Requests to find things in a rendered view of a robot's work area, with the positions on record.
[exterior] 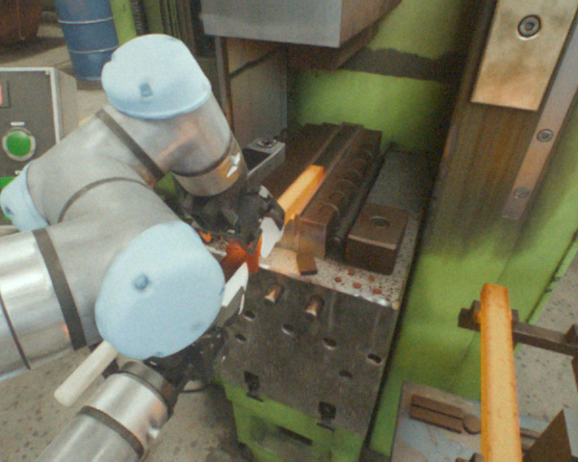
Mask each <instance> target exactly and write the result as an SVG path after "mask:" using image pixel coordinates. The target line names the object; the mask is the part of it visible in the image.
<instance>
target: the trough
mask: <svg viewBox="0 0 578 462"><path fill-rule="evenodd" d="M356 129H357V127H352V126H345V125H344V126H343V127H342V129H341V130H340V131H339V132H338V133H337V135H336V136H335V137H334V138H333V141H332V142H330V143H329V144H328V146H327V147H326V148H325V150H324V151H323V152H322V153H321V155H320V156H319V158H318V159H317V160H316V162H315V163H313V164H312V165H313V166H318V167H323V168H324V172H325V171H326V169H327V168H328V166H329V165H331V164H332V162H333V161H334V160H335V158H336V156H337V154H338V153H339V152H340V150H341V149H342V148H343V146H344V145H345V144H346V142H348V141H349V138H350V137H351V136H352V134H353V133H354V132H355V130H356Z"/></svg>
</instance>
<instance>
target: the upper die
mask: <svg viewBox="0 0 578 462"><path fill-rule="evenodd" d="M401 2H402V0H201V8H202V17H203V25H204V34H205V35H207V36H218V37H228V38H238V39H258V40H268V41H278V42H289V43H299V44H309V45H320V46H329V47H340V46H341V45H343V44H344V43H345V42H347V41H348V40H351V39H352V38H354V37H355V36H356V35H358V33H359V32H361V31H362V30H363V29H365V28H366V27H368V26H370V25H371V24H373V23H374V22H375V21H377V20H378V19H379V18H381V17H382V16H383V15H385V14H387V13H388V12H389V11H390V10H392V9H393V8H394V7H396V6H397V5H399V4H400V3H401Z"/></svg>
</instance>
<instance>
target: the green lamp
mask: <svg viewBox="0 0 578 462"><path fill-rule="evenodd" d="M31 145H32V141H30V139H29V137H28V136H27V135H26V134H24V132H22V131H13V133H11V134H10V135H8V136H7V139H6V146H7V148H8V151H9V152H10V153H12V154H13V155H14V156H16V157H23V156H26V155H27V154H28V153H29V152H30V149H31Z"/></svg>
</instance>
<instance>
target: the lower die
mask: <svg viewBox="0 0 578 462"><path fill-rule="evenodd" d="M344 125H345V126H352V127H357V129H356V130H355V132H354V133H353V134H352V136H351V137H350V138H349V141H348V142H346V144H345V145H344V146H343V148H342V149H341V150H340V152H339V153H338V154H337V156H336V158H335V160H334V161H333V162H332V164H331V165H329V166H328V168H327V169H326V171H325V172H324V175H323V176H322V177H321V179H320V180H319V181H318V183H317V184H316V186H315V187H313V188H312V191H311V192H310V193H309V195H308V196H307V197H306V199H305V200H304V202H303V203H302V205H301V207H300V208H299V210H297V211H296V212H295V214H294V219H291V218H289V220H288V221H287V223H286V224H285V226H284V230H283V235H282V237H281V239H279V242H277V243H275V244H274V245H276V246H281V247H285V248H288V249H292V250H295V251H300V252H303V253H309V252H312V253H313V257H318V258H321V259H325V257H326V254H327V252H328V250H329V248H330V247H331V246H329V245H328V237H329V235H331V233H332V231H333V229H334V226H335V225H336V211H335V210H334V209H333V208H330V207H325V208H324V209H323V212H319V209H320V207H321V205H322V204H323V203H326V202H328V203H333V204H335V205H336V207H337V208H338V209H339V211H340V217H341V214H342V212H343V207H344V198H343V196H342V195H340V194H337V193H336V194H333V195H332V197H331V198H330V199H328V193H331V192H332V191H340V192H342V193H344V194H345V195H346V196H347V197H348V199H349V200H350V199H351V193H352V186H351V185H350V184H349V183H348V182H340V183H339V185H338V187H336V186H335V183H336V182H337V181H338V180H339V179H342V178H345V179H349V180H351V181H352V182H353V183H354V185H355V189H356V185H357V175H356V172H354V171H352V170H349V171H346V174H345V176H342V172H343V170H344V169H345V168H348V167H353V168H356V169H357V170H358V171H359V172H360V176H361V178H362V172H364V165H363V164H362V163H361V162H353V164H352V165H351V166H349V164H350V161H351V160H352V159H355V158H358V159H361V160H364V161H365V162H366V164H367V168H368V166H369V159H370V156H369V154H368V153H367V152H359V153H358V154H357V156H355V153H356V151H357V150H358V149H368V150H369V151H370V152H371V153H372V157H373V158H374V150H375V148H374V146H373V145H372V144H370V143H366V144H365V145H363V148H360V145H361V144H362V143H363V142H364V141H372V142H374V143H375V144H376V146H377V155H378V154H379V151H380V145H381V138H382V131H377V130H371V129H365V128H363V125H358V124H353V123H352V122H346V121H342V122H341V125H335V124H328V122H322V125H321V126H319V125H312V124H305V125H304V126H303V128H302V133H300V131H299V132H297V133H296V134H295V140H294V141H292V138H291V139H290V141H289V142H287V144H288V148H287V149H285V162H284V163H282V164H281V165H279V166H278V167H277V168H275V169H274V170H273V171H272V172H271V174H270V175H268V176H267V177H266V178H265V179H263V180H262V181H261V182H259V183H258V184H259V185H261V186H263V187H266V188H267V189H268V192H270V194H271V195H272V197H273V198H275V199H276V201H278V199H279V198H280V197H282V196H283V195H284V194H285V193H286V192H287V191H288V189H289V188H290V186H291V185H292V184H293V183H294V182H295V181H296V180H297V179H299V178H300V177H301V176H302V173H303V172H304V171H305V170H306V169H307V168H308V167H309V166H310V165H312V164H313V163H315V162H316V160H317V159H318V158H319V156H320V155H321V153H322V152H323V151H324V150H325V148H326V147H327V146H328V144H329V143H330V142H332V141H333V138H334V137H335V136H336V135H337V133H338V132H339V131H340V130H341V129H342V127H343V126H344Z"/></svg>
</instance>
